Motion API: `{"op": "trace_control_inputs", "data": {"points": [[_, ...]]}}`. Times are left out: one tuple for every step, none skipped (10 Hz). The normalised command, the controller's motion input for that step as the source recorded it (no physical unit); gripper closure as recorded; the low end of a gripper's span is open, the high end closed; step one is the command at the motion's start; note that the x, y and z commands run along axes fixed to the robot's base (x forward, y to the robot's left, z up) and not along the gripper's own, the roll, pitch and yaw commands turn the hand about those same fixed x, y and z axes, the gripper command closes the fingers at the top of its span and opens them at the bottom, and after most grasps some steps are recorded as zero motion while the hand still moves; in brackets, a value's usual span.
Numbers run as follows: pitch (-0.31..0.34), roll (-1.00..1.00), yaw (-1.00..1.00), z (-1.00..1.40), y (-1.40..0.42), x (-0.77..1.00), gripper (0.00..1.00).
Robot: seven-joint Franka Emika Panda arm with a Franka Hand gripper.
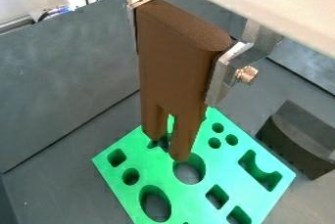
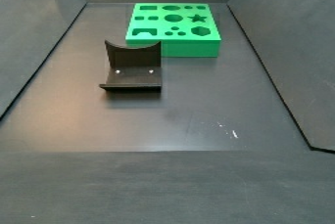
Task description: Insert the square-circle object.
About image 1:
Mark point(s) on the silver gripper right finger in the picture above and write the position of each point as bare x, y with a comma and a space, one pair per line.
231, 66

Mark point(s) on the brown two-pronged peg object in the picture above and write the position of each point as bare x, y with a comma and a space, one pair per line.
178, 45

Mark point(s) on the dark grey block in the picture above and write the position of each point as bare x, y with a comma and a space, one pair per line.
301, 139

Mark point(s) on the green shape-sorting board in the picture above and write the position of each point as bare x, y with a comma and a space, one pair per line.
227, 184

